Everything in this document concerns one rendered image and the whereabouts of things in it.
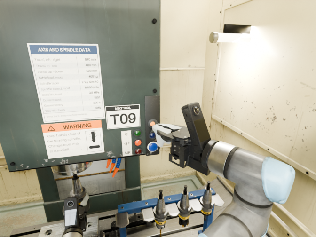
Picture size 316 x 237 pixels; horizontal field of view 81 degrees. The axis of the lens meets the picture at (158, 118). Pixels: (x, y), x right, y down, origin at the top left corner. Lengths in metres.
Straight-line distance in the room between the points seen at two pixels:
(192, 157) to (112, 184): 1.05
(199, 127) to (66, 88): 0.36
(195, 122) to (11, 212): 1.93
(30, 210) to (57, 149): 1.53
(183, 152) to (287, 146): 0.74
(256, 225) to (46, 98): 0.56
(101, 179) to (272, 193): 1.20
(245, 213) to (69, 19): 0.57
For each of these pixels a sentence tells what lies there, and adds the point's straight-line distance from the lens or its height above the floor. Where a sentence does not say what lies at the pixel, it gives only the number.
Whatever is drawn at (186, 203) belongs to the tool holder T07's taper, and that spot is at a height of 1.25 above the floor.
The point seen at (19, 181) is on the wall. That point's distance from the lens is 2.04.
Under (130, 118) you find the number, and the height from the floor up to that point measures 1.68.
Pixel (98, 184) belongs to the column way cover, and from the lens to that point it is 1.47.
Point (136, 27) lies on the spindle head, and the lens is 0.54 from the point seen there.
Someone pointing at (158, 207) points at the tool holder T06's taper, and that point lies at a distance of 0.87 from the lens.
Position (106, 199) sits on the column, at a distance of 1.58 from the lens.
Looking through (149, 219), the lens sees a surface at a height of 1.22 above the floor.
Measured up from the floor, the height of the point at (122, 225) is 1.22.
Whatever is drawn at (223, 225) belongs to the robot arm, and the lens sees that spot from 0.40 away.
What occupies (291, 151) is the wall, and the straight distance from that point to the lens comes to 1.12.
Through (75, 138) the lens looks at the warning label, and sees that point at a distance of 0.59.
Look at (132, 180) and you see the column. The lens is 1.53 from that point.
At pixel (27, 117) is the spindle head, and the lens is 0.60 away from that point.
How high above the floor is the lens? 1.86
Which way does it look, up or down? 19 degrees down
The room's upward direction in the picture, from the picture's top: straight up
